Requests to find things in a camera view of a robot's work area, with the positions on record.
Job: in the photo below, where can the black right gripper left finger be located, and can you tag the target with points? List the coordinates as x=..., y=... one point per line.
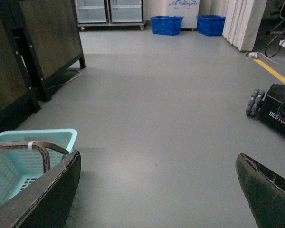
x=45, y=203

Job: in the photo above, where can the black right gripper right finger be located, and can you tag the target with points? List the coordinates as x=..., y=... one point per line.
x=264, y=190

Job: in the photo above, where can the light blue plastic basket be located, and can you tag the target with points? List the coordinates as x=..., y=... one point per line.
x=19, y=168

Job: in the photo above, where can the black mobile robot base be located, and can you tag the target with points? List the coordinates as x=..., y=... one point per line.
x=272, y=111

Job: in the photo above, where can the grey omni wheel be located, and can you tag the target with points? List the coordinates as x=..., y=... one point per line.
x=255, y=102

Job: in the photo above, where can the white power adapter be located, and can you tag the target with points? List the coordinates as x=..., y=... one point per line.
x=251, y=55

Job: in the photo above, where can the dark wooden display stand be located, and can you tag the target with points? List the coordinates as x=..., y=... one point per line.
x=39, y=41

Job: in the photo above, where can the white folding partition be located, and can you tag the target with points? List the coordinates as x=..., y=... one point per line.
x=242, y=22

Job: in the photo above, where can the right blue plastic crate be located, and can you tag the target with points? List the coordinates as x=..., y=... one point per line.
x=210, y=25

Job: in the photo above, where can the blue plastic crate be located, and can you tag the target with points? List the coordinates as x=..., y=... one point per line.
x=210, y=25
x=166, y=25

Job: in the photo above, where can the glass door refrigerator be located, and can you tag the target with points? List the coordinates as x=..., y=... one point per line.
x=109, y=13

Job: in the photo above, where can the left blue plastic crate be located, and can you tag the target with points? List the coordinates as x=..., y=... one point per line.
x=166, y=25

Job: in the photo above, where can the white chest freezer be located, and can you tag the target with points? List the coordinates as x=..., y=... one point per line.
x=188, y=9

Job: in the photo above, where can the white cable tie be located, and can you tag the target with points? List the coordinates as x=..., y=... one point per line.
x=31, y=145

